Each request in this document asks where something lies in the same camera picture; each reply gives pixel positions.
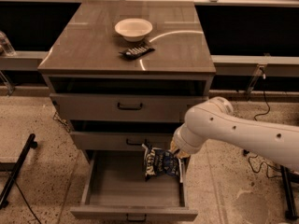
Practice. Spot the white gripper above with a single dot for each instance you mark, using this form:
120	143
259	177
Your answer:
181	142

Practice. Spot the blue chip bag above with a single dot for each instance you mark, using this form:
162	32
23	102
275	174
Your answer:
157	162

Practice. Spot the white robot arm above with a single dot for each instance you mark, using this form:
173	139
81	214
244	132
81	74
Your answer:
214	119

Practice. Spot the top drawer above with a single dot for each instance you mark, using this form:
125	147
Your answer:
114	107

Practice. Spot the open bottom drawer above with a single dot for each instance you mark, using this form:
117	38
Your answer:
117	189

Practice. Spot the grey drawer cabinet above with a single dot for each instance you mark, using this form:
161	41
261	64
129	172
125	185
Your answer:
86	59

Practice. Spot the middle drawer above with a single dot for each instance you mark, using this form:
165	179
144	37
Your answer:
119	141

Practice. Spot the black stand leg right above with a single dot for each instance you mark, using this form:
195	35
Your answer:
288	178

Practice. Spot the black stand leg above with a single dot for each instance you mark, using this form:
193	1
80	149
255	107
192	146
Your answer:
288	178
13	169

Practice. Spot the white bowl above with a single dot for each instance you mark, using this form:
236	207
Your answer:
133	30

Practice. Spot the black stand leg left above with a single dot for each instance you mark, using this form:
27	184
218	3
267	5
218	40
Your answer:
13	169

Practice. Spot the clear plastic bottle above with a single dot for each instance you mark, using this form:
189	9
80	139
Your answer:
6	45

